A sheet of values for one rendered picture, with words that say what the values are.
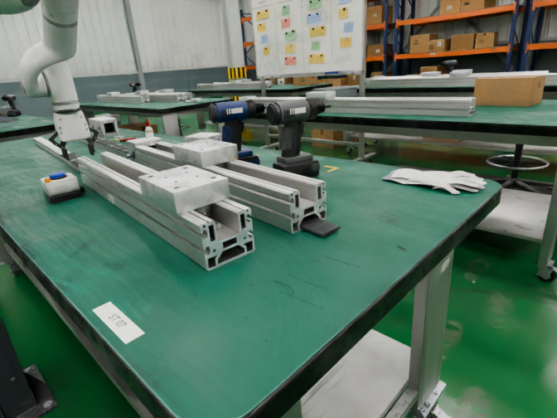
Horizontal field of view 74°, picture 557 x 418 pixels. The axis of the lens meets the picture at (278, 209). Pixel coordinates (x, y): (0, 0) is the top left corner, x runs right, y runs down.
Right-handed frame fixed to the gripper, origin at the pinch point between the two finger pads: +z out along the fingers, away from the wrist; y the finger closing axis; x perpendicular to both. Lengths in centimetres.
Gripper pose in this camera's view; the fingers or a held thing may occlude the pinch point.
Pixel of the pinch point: (79, 153)
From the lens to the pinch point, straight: 154.4
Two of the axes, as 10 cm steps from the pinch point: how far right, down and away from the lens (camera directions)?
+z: 0.7, 9.3, 3.6
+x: 6.5, 2.3, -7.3
